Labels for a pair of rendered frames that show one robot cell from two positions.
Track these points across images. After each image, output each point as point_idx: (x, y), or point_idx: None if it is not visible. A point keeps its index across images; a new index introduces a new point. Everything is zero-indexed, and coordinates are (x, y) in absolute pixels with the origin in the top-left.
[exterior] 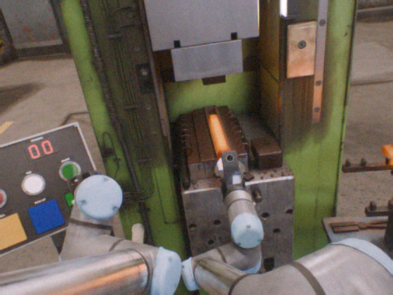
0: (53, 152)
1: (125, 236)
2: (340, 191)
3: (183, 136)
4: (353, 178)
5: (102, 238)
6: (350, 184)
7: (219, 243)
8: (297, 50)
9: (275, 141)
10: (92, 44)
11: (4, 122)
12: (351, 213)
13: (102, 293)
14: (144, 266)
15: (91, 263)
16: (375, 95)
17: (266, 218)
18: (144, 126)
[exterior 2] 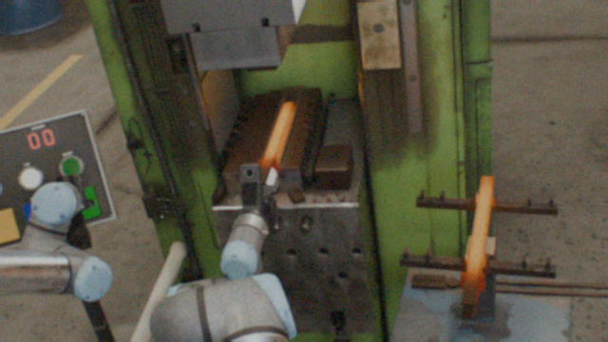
0: (54, 143)
1: (164, 256)
2: (567, 236)
3: (232, 132)
4: (600, 217)
5: (50, 241)
6: (590, 226)
7: None
8: (372, 35)
9: (348, 153)
10: (111, 14)
11: (69, 55)
12: (566, 275)
13: (14, 276)
14: (66, 268)
15: (11, 255)
16: None
17: (325, 256)
18: (180, 114)
